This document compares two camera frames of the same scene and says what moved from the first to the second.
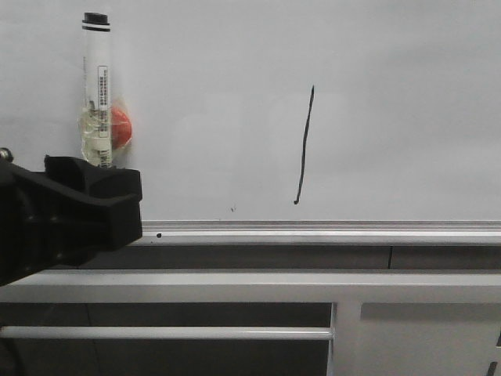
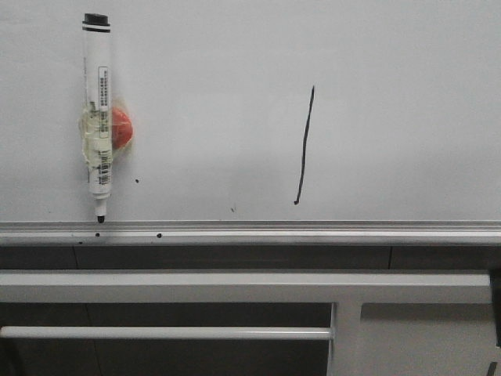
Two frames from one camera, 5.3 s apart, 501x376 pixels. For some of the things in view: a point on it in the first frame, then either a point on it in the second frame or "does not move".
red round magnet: x=121 y=129 does not move
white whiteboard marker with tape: x=95 y=119 does not move
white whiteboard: x=273 y=110 does not move
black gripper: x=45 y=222 -> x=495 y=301
